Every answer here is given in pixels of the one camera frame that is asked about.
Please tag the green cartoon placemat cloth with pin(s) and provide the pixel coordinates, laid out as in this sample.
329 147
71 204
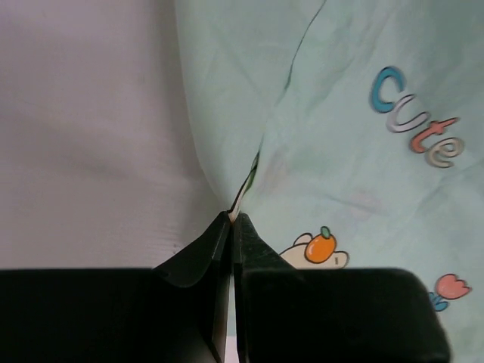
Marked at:
351 134

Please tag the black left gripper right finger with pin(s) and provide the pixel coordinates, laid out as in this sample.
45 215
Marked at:
285 314

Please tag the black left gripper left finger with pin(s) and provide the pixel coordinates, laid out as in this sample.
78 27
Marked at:
175 312

